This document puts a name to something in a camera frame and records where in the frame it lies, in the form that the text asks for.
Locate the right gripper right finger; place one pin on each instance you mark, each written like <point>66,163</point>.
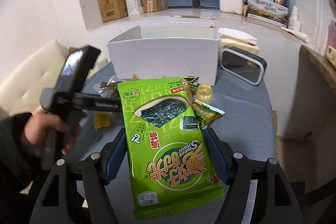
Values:
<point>220,154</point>

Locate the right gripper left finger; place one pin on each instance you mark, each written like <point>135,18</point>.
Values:
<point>113,155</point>

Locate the green seaweed snack bag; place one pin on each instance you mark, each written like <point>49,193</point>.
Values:
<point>169,165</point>

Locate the person left hand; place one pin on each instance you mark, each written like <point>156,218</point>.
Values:
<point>35,131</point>

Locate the orange jelly cup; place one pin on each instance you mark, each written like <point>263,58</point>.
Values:
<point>101,119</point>

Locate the green peas snack bag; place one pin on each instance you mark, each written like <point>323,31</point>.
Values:
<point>205,114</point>

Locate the clear dried meat package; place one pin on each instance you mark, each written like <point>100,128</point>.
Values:
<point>107,89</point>

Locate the cream leather sofa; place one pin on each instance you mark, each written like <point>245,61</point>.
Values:
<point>21,90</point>

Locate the pale yellow jelly cup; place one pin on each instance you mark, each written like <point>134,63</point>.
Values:
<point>204,93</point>

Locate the crumpled green peas bag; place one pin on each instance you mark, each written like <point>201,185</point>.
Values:
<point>190,84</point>

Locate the white framed tray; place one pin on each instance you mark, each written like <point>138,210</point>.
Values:
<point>245,65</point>

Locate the white cardboard box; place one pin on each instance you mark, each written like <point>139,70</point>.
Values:
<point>173,49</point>

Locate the white folded paper stack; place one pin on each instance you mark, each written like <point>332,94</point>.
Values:
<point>233,33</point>

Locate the wooden side shelf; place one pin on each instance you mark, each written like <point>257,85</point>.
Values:
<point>321,64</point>

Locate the cream tea box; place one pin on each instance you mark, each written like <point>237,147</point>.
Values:
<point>330,56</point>

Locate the printed landscape carton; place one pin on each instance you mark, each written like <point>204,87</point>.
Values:
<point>269,12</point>

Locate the white foam box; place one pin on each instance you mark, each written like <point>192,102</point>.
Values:
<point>231,6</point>

